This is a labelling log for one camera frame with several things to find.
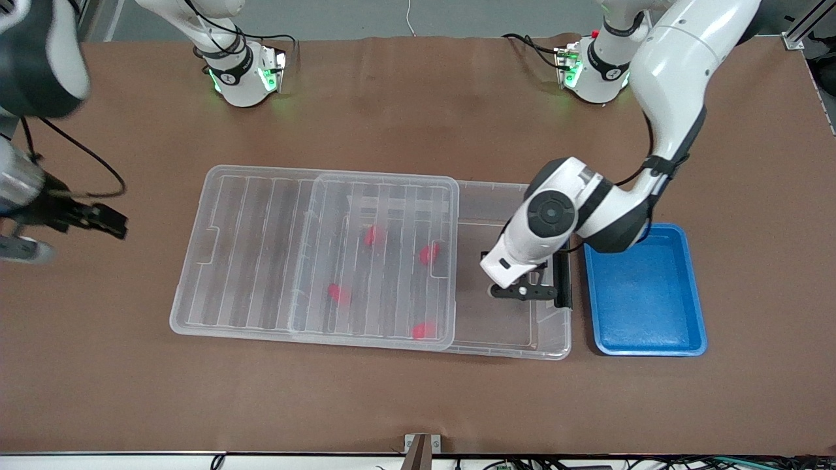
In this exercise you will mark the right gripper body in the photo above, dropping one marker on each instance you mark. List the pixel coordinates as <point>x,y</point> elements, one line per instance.
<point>53,210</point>

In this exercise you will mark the clear ribbed box lid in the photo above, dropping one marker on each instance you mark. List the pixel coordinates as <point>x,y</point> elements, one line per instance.
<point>248,261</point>

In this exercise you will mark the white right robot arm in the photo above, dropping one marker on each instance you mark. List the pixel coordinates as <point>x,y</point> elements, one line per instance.
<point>39,59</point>

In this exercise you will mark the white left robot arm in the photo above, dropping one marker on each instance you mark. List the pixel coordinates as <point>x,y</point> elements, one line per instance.
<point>679,65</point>

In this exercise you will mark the black box latch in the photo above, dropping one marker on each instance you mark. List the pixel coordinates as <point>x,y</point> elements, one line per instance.
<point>563,284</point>

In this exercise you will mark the clear plastic storage box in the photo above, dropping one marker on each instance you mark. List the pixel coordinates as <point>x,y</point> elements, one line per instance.
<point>496,326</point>

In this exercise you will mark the red toy block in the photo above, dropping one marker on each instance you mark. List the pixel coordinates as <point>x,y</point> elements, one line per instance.
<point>424,330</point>
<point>372,236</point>
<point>429,253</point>
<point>338,294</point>

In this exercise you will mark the blue plastic tray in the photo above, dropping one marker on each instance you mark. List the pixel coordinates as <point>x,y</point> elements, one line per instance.
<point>646,300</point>

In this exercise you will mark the white table edge strip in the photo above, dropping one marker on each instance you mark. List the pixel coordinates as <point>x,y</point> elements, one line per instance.
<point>130,462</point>

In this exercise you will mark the metal mount bracket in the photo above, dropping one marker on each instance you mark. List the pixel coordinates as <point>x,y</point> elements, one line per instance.
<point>418,454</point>

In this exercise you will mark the aluminium frame profile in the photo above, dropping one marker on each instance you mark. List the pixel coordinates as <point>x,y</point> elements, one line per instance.
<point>806,23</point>

